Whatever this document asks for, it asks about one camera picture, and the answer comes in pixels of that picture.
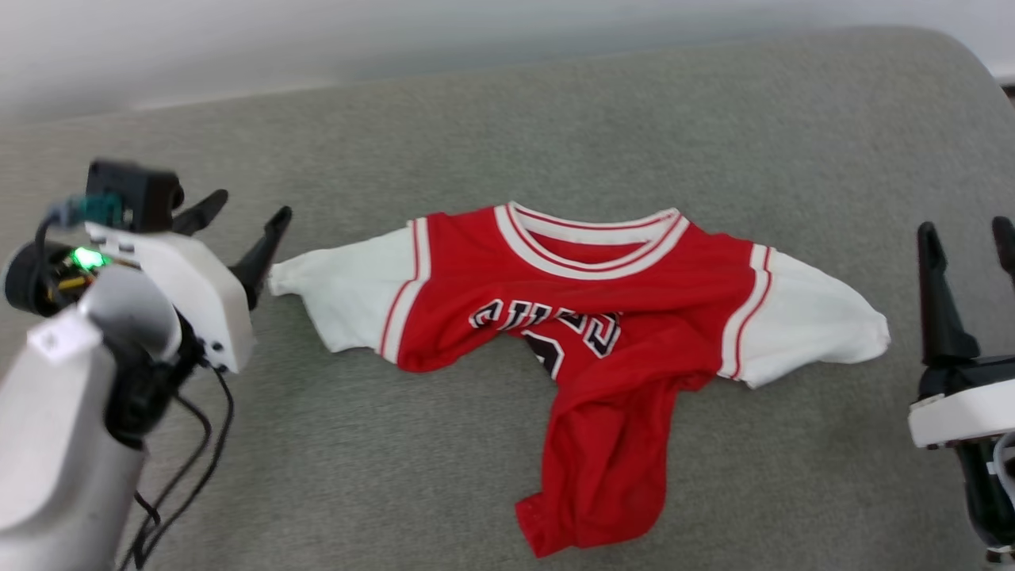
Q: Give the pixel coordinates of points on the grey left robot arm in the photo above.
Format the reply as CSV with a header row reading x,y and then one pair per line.
x,y
55,444

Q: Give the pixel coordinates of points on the teal left camera plug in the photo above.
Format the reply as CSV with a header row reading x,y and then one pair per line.
x,y
99,210

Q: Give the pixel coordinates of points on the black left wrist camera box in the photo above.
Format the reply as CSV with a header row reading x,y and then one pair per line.
x,y
135,194

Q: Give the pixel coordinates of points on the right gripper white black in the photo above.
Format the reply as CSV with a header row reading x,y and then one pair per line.
x,y
963,412

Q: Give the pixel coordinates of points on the red white basketball jersey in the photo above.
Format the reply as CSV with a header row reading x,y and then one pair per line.
x,y
634,277

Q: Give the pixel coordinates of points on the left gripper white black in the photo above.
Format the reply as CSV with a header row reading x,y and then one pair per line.
x,y
202,293

